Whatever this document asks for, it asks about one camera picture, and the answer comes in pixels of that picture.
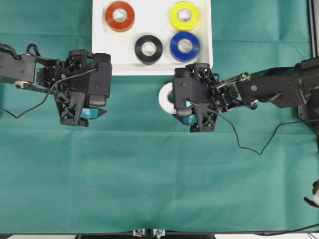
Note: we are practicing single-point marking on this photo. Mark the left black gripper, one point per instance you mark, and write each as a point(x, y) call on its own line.
point(71, 96)

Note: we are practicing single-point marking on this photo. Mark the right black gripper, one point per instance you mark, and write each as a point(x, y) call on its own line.
point(204, 114)

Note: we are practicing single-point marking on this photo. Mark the white tape roll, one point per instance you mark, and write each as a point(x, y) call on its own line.
point(164, 102)

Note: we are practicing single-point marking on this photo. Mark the blue tape roll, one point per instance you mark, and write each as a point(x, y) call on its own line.
point(184, 46)

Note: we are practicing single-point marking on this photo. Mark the black tape roll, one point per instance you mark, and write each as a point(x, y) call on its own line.
point(148, 49)

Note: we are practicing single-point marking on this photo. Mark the red tape roll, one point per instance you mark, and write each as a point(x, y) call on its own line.
point(120, 16)

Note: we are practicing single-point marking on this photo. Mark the yellow tape roll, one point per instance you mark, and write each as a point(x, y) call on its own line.
point(184, 16)

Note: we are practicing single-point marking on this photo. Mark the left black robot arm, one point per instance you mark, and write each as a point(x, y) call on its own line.
point(31, 71)

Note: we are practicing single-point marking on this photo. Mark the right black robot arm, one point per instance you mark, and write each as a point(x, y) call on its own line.
point(284, 87)

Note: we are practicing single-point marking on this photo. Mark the white plastic tray case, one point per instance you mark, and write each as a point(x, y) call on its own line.
point(151, 18)

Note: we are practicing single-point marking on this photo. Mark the white object at table edge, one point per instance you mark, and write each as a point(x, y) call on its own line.
point(314, 202)

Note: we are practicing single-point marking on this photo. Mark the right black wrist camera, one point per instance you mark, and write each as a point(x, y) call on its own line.
point(189, 86)

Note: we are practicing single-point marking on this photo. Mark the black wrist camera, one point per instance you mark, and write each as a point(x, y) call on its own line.
point(189, 86)
point(94, 74)

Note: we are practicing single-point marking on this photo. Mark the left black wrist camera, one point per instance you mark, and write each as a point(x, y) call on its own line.
point(94, 74)

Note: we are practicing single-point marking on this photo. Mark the right metal table bracket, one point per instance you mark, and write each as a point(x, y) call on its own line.
point(158, 233)

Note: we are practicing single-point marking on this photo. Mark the metal table bracket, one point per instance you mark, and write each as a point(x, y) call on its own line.
point(158, 233)
point(139, 233)

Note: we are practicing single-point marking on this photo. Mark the left metal table bracket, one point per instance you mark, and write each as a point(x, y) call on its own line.
point(139, 233)

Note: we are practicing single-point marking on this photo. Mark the aluminium frame rail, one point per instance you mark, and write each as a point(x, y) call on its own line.
point(313, 9)

